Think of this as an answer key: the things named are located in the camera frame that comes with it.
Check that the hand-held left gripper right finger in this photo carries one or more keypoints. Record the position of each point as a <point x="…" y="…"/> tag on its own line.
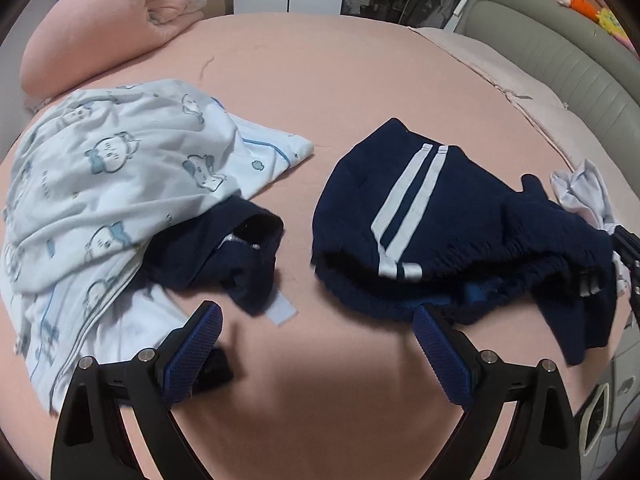
<point x="442" y="360"/>

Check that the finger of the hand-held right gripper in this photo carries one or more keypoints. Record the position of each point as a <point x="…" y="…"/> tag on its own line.
<point x="629" y="242"/>
<point x="636" y="290"/>

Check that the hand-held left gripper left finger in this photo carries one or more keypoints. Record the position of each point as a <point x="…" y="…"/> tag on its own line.
<point x="197" y="345"/>

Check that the navy shorts with white stripes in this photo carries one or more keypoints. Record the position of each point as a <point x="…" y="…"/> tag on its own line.
<point x="475" y="210"/>

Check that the white cloth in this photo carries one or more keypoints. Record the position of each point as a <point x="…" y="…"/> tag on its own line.
<point x="580" y="190"/>

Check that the navy garment with white tab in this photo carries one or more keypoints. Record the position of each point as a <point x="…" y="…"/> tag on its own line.
<point x="200" y="250"/>

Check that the white bag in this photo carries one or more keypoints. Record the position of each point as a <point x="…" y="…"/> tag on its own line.
<point x="595" y="410"/>

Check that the grey padded headboard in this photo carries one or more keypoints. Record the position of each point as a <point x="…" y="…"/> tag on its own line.
<point x="565" y="60"/>

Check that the white cartoon print pajama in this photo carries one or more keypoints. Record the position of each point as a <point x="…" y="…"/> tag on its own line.
<point x="125" y="160"/>

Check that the yellow plush toy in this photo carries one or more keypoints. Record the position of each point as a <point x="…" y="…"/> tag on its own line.
<point x="614" y="21"/>

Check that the pale pink pillow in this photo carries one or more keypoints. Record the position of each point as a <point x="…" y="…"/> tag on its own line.
<point x="480" y="60"/>

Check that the orange plush toy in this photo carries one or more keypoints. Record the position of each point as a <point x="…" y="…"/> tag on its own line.
<point x="582" y="6"/>

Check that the bed with pink sheet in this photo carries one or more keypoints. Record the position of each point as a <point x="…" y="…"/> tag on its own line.
<point x="325" y="85"/>

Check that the rolled pink duvet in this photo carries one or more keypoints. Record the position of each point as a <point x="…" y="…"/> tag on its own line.
<point x="85" y="25"/>

